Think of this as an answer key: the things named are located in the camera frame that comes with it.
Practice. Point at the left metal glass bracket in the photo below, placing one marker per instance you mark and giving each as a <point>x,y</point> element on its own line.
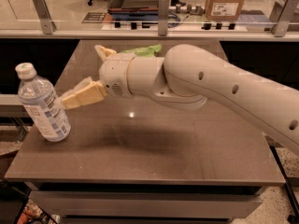
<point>47,24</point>

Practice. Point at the clear blue-label plastic bottle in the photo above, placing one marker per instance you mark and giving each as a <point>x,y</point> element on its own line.
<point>39,97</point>

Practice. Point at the metal glass bracket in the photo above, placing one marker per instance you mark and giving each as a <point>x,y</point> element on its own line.
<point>47,24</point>
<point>163,17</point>
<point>284,19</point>

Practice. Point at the cardboard box with label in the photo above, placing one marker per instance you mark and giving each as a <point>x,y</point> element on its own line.
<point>223,10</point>

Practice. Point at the right metal glass bracket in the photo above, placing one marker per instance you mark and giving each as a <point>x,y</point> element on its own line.
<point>284,19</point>

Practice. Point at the grey open tray box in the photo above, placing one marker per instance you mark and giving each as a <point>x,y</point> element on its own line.
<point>137,0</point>

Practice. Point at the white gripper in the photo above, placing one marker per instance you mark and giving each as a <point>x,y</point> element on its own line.
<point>114,74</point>

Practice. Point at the middle metal glass bracket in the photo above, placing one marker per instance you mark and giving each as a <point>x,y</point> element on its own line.
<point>163,17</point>

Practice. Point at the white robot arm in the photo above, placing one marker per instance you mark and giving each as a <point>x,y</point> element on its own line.
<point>184,78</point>

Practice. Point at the crumpled green snack bag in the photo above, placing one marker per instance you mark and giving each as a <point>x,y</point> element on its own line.
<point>149,51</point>

